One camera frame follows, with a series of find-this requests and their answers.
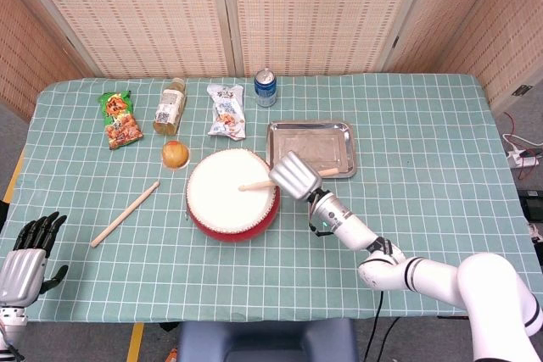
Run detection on silver right hand, orange fingertips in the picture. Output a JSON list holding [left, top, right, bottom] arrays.
[[268, 150, 323, 202]]

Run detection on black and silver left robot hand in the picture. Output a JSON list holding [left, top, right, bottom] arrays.
[[0, 211, 70, 308]]

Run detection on wooden drumstick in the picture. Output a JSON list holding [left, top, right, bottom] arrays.
[[89, 181, 161, 248], [238, 168, 340, 192]]

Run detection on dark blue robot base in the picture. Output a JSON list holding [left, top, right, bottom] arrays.
[[176, 318, 358, 362]]

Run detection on stainless steel tray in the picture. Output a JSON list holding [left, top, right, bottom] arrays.
[[266, 120, 358, 180]]

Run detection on red drum with white head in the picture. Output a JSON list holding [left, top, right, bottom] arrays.
[[184, 148, 282, 244]]

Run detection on blue soda can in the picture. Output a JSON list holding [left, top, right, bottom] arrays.
[[254, 68, 278, 109]]

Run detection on white snack bag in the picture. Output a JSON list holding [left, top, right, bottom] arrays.
[[206, 83, 247, 141]]

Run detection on orange fruit jelly cup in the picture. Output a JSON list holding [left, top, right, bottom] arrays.
[[161, 140, 191, 171]]

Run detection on green checked tablecloth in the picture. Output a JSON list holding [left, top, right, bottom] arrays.
[[0, 72, 543, 323]]

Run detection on yellow tea bottle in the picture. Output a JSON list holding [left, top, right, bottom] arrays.
[[152, 77, 188, 136]]

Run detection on bamboo folding screen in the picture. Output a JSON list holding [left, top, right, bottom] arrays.
[[0, 0, 543, 121]]

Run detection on green snack bag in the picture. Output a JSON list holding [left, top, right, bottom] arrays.
[[98, 90, 144, 151]]

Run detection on white power strip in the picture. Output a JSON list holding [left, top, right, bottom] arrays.
[[507, 148, 538, 168]]

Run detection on black box device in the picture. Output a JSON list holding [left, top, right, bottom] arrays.
[[516, 188, 543, 223]]

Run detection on black cable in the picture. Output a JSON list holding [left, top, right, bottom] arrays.
[[363, 289, 385, 362]]

